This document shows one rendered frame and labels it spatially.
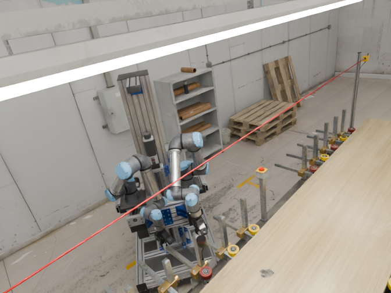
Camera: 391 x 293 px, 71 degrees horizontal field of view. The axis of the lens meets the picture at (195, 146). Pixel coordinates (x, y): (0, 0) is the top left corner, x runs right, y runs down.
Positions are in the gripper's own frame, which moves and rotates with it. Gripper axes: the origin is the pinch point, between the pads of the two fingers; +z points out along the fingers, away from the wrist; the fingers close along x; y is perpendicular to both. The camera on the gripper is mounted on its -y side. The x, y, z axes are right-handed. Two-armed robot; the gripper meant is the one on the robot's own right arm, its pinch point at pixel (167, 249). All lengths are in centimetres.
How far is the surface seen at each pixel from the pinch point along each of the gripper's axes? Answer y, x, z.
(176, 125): 177, -167, -4
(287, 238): -69, -56, -7
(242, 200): -35, -52, -27
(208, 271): -43.4, -0.6, -7.6
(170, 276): -35.5, 22.0, -19.9
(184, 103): 213, -220, -18
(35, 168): 228, 25, -12
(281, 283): -83, -22, -7
